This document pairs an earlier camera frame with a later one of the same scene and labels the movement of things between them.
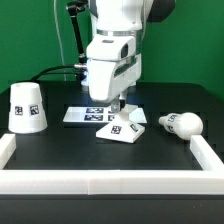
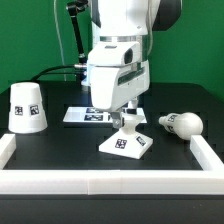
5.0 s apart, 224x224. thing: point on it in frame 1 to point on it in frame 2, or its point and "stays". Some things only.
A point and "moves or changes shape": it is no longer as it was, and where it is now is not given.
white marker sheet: [103, 114] stays
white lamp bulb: [184, 124] stays
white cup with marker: [27, 112] stays
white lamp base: [121, 129] moves or changes shape
